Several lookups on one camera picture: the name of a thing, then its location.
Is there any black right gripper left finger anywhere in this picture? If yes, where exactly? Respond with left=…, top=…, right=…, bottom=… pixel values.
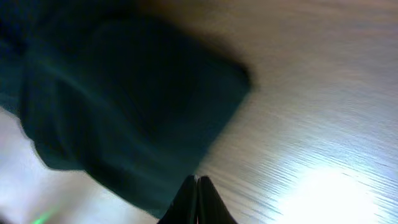
left=157, top=175, right=198, bottom=224

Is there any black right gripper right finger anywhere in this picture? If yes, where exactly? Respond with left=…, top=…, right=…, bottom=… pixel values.
left=197, top=176, right=238, bottom=224

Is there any black polo shirt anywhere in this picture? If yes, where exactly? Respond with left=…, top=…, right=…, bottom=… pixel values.
left=1, top=0, right=251, bottom=218

